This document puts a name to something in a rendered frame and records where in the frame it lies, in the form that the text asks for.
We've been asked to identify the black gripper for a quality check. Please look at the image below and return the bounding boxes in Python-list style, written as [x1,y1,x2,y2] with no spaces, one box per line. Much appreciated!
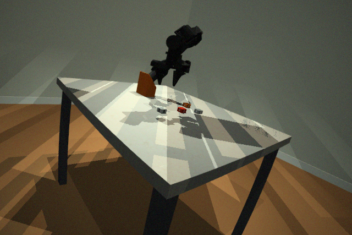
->
[151,50,190,86]

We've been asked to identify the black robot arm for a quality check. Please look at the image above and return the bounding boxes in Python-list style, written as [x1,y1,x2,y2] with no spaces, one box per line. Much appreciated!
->
[149,25,203,81]

